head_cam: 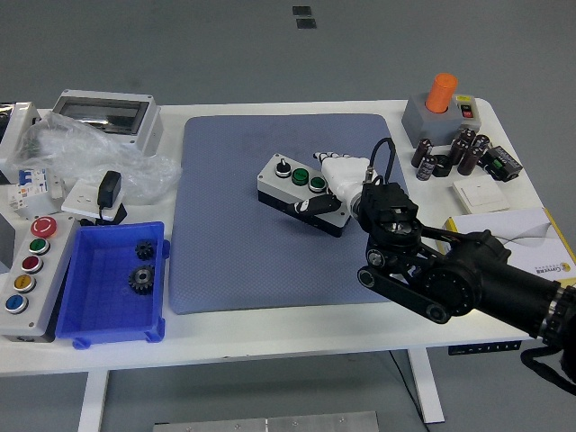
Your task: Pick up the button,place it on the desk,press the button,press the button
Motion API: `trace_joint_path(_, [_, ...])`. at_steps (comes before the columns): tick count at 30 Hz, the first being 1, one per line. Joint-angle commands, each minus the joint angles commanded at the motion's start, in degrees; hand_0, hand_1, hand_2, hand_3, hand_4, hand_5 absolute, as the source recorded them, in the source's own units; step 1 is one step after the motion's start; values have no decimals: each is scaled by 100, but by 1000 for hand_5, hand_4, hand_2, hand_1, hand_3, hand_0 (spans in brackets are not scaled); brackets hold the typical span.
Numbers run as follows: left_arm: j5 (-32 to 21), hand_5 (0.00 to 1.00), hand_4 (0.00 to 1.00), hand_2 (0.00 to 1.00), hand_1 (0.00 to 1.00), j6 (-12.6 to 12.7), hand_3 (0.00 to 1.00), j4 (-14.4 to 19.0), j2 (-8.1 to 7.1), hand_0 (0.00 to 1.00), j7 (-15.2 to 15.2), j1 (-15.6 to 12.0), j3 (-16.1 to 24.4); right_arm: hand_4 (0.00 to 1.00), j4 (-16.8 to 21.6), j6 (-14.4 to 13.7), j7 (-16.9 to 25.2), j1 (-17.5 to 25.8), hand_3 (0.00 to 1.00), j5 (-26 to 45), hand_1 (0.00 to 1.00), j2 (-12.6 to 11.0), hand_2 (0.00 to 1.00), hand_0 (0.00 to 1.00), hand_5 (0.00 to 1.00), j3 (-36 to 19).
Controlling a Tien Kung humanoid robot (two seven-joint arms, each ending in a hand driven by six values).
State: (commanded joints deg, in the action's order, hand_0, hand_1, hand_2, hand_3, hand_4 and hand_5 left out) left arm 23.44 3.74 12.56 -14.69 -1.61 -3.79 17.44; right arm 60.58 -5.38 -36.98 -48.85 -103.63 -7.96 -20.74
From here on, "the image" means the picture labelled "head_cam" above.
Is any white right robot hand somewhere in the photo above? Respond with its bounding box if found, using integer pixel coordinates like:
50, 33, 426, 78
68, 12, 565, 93
292, 151, 368, 217

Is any grey four-control button box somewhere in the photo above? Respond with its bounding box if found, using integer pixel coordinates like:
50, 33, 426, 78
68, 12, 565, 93
256, 153, 352, 239

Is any grey five-button control box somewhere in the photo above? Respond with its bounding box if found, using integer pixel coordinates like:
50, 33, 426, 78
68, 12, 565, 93
0, 214, 80, 343

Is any orange cylinder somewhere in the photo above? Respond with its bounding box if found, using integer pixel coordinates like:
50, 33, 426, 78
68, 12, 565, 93
426, 73, 459, 113

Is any blue-grey table mat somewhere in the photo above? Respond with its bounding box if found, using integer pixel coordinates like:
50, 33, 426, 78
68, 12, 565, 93
168, 112, 407, 315

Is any black module with green terminal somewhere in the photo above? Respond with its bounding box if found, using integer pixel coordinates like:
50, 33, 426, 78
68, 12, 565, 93
479, 144, 524, 182

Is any small black gear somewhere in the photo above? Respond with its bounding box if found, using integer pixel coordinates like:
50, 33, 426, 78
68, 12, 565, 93
134, 240, 158, 262

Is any black table control panel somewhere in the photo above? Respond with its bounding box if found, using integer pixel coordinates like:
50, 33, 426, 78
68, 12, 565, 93
448, 340, 523, 356

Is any large black gear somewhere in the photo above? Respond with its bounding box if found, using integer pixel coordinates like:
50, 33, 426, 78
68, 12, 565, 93
128, 265, 157, 296

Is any white table leg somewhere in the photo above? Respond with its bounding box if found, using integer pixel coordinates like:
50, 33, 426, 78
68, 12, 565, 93
78, 369, 111, 432
407, 348, 446, 424

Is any black power adapter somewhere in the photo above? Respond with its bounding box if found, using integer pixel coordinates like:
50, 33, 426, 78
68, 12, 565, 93
96, 170, 123, 221

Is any clear plastic bag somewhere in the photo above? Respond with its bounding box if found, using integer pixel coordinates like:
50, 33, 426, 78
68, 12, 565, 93
11, 112, 181, 202

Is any grey metal floor plate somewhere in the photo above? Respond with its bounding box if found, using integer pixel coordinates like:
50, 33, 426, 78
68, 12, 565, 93
152, 411, 382, 432

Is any blue plastic bin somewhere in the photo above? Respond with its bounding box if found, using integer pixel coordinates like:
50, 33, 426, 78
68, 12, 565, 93
54, 220, 171, 350

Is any white circuit breaker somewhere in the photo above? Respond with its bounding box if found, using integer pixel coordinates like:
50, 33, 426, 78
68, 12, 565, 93
6, 166, 50, 212

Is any white box with black window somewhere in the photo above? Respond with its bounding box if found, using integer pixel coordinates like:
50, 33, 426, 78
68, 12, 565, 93
0, 101, 41, 179

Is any grey switch box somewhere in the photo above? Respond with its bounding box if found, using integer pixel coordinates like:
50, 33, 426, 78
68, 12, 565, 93
401, 92, 482, 148

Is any black ring core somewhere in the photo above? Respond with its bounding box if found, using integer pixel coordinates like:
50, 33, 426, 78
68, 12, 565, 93
432, 154, 454, 178

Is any white wall switch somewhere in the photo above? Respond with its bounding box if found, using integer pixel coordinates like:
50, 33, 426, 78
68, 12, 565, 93
452, 177, 511, 213

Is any grey enclosure with clear lid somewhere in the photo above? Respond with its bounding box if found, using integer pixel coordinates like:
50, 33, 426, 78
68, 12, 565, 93
49, 89, 162, 157

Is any thin black cable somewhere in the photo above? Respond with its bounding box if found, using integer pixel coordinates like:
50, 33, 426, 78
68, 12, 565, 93
389, 350, 427, 424

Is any white wall socket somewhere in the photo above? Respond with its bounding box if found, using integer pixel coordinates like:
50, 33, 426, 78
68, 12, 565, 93
61, 179, 127, 217

